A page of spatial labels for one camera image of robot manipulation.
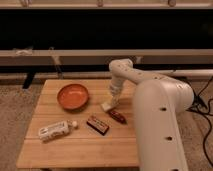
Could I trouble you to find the dark red snack wrapper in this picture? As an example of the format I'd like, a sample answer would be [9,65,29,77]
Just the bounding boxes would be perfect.
[109,110,126,124]

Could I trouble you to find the black power cable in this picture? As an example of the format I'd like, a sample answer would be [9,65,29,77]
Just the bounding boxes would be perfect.
[186,76,213,168]

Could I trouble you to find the grey metal rail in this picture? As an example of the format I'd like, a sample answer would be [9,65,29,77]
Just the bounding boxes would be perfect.
[0,49,213,66]

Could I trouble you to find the wooden table board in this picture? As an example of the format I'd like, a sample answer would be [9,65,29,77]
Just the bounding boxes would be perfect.
[16,79,138,169]

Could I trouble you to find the orange bowl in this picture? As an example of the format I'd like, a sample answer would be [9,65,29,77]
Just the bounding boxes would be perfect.
[57,84,89,110]

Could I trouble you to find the white plastic bottle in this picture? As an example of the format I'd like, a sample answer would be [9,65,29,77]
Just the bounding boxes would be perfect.
[38,120,78,142]

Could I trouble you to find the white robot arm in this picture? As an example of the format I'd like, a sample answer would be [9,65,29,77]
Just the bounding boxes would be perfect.
[109,59,194,171]

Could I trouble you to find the brown chocolate bar box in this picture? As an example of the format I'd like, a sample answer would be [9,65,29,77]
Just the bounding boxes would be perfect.
[86,116,109,135]

